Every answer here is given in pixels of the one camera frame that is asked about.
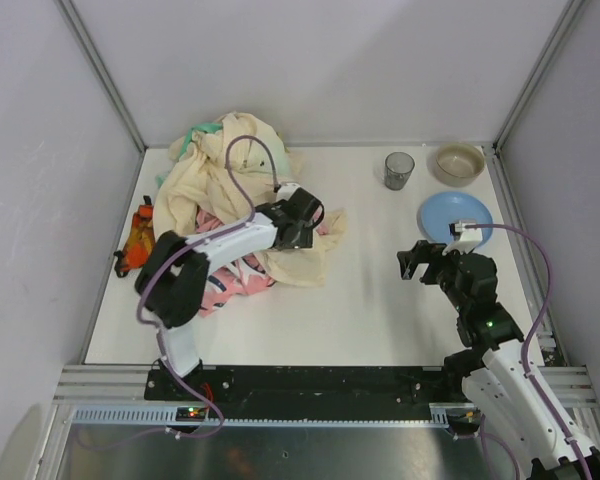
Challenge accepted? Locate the pink patterned cloth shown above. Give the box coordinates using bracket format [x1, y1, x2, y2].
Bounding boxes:
[198, 213, 339, 317]

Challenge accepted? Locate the cream yellow cloth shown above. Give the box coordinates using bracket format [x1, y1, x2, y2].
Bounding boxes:
[153, 135, 347, 267]

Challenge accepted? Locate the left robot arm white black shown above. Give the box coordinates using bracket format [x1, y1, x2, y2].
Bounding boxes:
[135, 184, 325, 377]

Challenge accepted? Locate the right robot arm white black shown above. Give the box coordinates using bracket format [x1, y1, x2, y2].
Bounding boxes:
[397, 240, 600, 479]

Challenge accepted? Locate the mint green cloth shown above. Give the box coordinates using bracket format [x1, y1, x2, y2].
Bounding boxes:
[152, 121, 294, 184]

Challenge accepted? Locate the orange black patterned cloth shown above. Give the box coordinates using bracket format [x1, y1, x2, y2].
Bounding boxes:
[113, 195, 156, 278]

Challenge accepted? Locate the light blue plate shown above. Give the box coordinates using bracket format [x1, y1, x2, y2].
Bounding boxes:
[417, 191, 493, 244]

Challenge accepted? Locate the dark glass cup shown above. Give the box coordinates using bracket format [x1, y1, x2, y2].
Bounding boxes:
[384, 152, 415, 191]

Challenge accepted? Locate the beige ceramic bowl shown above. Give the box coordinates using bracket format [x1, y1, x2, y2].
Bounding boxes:
[433, 143, 486, 187]

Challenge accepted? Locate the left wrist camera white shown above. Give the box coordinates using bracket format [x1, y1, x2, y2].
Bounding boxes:
[275, 182, 300, 201]

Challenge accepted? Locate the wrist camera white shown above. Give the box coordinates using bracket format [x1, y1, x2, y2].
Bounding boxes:
[275, 182, 300, 201]
[442, 219, 488, 256]

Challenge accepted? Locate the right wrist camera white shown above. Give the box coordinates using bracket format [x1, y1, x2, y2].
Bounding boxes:
[442, 219, 488, 256]

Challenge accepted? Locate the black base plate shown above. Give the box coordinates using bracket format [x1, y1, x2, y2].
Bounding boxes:
[144, 363, 466, 414]

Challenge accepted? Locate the grey cable duct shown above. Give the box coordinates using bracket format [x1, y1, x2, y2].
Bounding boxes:
[73, 405, 480, 428]

